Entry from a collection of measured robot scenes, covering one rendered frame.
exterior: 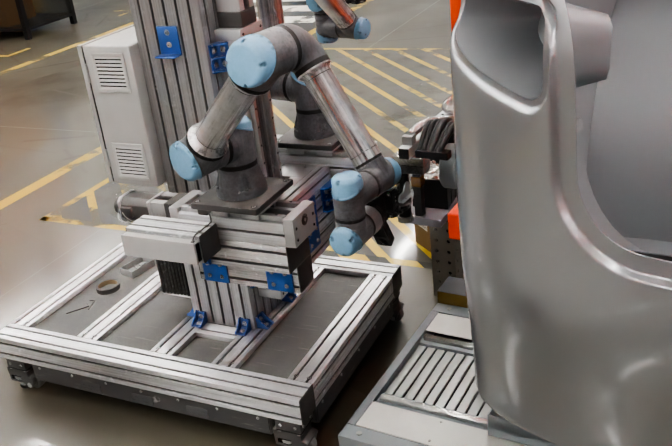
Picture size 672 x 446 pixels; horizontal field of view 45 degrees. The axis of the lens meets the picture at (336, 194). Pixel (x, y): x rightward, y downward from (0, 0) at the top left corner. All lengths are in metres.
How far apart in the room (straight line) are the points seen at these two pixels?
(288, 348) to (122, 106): 0.95
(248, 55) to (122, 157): 0.94
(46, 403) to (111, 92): 1.18
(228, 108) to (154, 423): 1.27
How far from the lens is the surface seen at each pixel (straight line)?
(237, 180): 2.34
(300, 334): 2.82
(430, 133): 2.12
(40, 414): 3.15
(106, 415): 3.03
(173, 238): 2.42
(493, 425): 2.50
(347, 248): 1.94
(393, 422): 2.61
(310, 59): 2.01
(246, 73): 1.93
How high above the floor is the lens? 1.74
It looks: 24 degrees down
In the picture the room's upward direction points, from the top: 7 degrees counter-clockwise
